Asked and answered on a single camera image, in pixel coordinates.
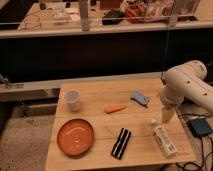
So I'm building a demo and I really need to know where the white plastic cup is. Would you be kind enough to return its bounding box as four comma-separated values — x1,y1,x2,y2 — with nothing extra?
63,90,80,112

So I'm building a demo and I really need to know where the blue toy object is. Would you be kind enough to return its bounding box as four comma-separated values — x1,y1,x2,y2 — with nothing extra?
131,92,150,107

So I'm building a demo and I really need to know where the black power box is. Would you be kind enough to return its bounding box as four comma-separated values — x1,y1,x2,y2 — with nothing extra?
187,118,213,137

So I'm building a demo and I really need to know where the metal post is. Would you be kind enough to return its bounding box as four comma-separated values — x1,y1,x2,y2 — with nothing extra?
79,0,90,31

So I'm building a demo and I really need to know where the black bag on bench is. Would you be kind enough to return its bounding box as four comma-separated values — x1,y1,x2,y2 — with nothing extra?
102,10,124,25

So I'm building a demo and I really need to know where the black striped rectangular block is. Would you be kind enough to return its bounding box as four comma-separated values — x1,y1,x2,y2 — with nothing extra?
111,128,131,160

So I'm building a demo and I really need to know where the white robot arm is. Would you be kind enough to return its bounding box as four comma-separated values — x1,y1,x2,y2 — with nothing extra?
160,60,213,123

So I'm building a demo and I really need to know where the orange carrot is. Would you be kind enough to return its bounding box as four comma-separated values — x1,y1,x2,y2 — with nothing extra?
105,106,126,114

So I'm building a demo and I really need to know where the orange ceramic bowl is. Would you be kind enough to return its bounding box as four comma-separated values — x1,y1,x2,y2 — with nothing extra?
57,118,94,156

